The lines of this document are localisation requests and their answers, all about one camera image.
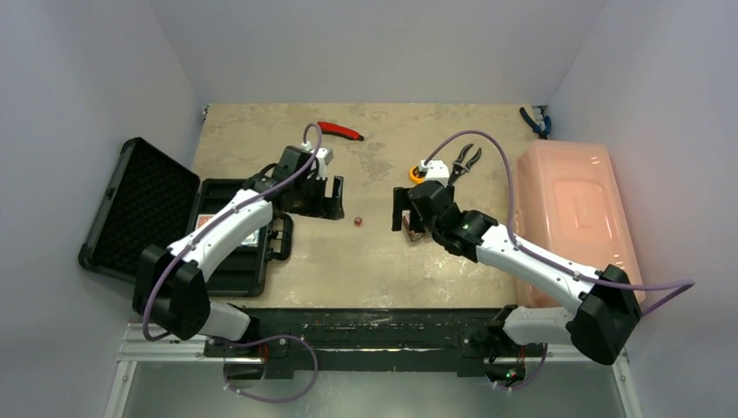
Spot blue playing card deck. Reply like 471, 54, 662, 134
241, 230, 260, 248

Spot blue handled pliers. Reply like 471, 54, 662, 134
519, 106, 552, 140

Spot red playing card deck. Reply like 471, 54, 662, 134
195, 214, 214, 230

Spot pink plastic storage bin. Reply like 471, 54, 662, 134
513, 140, 643, 285

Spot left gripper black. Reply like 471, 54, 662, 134
290, 172, 343, 220

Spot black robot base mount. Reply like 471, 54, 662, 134
205, 305, 544, 379

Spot brown black poker chip stack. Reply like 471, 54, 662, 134
402, 212, 426, 243

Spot yellow tape measure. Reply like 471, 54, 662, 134
408, 165, 426, 185

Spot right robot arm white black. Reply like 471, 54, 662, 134
392, 181, 643, 365

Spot red utility knife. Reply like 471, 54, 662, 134
317, 121, 365, 142

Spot black handled pliers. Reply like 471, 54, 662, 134
447, 144, 482, 186

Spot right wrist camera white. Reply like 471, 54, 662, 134
418, 159, 451, 186

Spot black poker set case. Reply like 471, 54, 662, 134
77, 138, 293, 297

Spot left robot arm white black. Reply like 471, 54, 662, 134
132, 145, 344, 356

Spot aluminium frame rail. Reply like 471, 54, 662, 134
104, 324, 643, 417

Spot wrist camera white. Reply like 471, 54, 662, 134
307, 147, 334, 180
418, 159, 451, 186

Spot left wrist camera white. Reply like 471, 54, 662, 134
307, 147, 334, 180

